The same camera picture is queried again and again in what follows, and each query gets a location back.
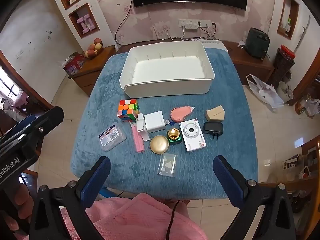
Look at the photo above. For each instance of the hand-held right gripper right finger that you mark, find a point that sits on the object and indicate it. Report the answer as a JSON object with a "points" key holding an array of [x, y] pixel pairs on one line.
{"points": [[225, 177]]}

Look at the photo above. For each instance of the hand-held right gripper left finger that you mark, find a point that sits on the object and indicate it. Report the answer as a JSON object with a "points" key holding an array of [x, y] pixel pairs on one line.
{"points": [[98, 177]]}

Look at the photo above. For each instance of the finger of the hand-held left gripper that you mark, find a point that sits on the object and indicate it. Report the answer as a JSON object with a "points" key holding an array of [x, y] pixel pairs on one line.
{"points": [[50, 120], [22, 125]]}

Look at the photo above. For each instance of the clear plastic box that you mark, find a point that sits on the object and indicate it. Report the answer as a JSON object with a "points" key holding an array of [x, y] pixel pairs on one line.
{"points": [[111, 137]]}

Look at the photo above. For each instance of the black wall charger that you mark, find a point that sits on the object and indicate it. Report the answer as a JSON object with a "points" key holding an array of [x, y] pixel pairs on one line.
{"points": [[212, 128]]}

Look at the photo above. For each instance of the small clear plastic bag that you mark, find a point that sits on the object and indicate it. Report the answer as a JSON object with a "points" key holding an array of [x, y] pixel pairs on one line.
{"points": [[167, 166]]}

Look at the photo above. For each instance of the green and gold jar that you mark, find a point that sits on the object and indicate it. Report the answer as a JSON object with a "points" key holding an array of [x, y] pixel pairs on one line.
{"points": [[173, 135]]}

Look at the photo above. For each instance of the colourful puzzle cube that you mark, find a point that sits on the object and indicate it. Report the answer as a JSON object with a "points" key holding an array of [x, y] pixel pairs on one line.
{"points": [[127, 110]]}

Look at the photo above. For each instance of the white plastic storage bin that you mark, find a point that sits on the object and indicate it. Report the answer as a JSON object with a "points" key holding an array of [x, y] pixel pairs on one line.
{"points": [[170, 65]]}

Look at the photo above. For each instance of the person's left hand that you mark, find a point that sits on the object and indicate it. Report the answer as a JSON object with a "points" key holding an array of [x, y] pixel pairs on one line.
{"points": [[25, 200]]}

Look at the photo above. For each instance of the blue plush blanket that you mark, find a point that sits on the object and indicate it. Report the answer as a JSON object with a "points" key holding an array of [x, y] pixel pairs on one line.
{"points": [[100, 105]]}

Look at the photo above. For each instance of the pink fleece robe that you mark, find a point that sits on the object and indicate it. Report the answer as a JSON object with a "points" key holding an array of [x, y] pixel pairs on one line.
{"points": [[140, 217]]}

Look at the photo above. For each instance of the wooden side cabinet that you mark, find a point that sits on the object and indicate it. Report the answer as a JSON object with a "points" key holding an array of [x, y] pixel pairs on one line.
{"points": [[87, 75]]}

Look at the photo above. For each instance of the red tissue box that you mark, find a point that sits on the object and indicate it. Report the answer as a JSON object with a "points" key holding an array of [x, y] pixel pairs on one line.
{"points": [[73, 65]]}

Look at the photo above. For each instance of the small wooden block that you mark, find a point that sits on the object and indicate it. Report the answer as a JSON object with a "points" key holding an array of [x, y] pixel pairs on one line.
{"points": [[215, 113]]}

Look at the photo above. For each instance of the white plastic gadget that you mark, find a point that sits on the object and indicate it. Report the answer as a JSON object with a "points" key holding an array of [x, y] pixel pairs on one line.
{"points": [[142, 127]]}

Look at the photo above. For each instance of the white plastic bag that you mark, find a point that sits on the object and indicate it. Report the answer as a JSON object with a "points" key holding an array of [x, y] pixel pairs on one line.
{"points": [[267, 92]]}

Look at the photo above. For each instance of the pink dumbbell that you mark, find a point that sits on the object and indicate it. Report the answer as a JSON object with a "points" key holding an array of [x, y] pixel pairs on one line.
{"points": [[82, 26], [92, 22]]}

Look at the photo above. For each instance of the small white figurine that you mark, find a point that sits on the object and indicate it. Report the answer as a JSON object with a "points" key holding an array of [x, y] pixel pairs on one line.
{"points": [[241, 44]]}

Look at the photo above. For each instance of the dark green heater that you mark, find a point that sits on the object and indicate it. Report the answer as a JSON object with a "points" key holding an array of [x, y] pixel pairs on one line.
{"points": [[255, 43]]}

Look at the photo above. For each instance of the red lid jar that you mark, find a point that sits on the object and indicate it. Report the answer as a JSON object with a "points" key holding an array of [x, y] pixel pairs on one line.
{"points": [[287, 51]]}

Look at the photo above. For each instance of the white power strip adapter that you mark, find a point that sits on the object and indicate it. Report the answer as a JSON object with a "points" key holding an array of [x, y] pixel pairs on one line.
{"points": [[192, 25]]}

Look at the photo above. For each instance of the grey metal rod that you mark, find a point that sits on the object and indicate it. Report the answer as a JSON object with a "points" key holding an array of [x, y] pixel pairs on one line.
{"points": [[302, 33]]}

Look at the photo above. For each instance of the white compact camera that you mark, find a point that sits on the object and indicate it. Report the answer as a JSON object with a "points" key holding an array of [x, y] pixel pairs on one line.
{"points": [[192, 135]]}

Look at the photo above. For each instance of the white wall charger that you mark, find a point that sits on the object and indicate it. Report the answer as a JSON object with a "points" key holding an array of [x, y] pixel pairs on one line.
{"points": [[153, 122]]}

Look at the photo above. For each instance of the white wall socket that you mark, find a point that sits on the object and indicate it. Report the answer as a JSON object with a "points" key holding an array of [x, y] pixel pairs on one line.
{"points": [[205, 23], [181, 23]]}

